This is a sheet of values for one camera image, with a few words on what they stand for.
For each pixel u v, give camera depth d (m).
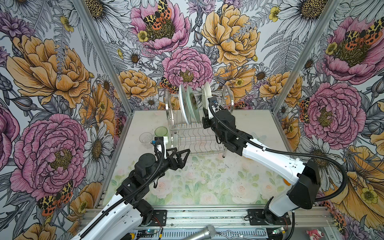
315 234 0.67
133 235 0.68
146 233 0.71
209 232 0.67
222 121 0.53
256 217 0.73
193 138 0.99
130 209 0.49
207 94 0.69
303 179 0.43
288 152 1.01
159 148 0.62
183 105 0.65
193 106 0.82
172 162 0.60
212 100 0.60
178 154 0.59
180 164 0.60
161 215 0.76
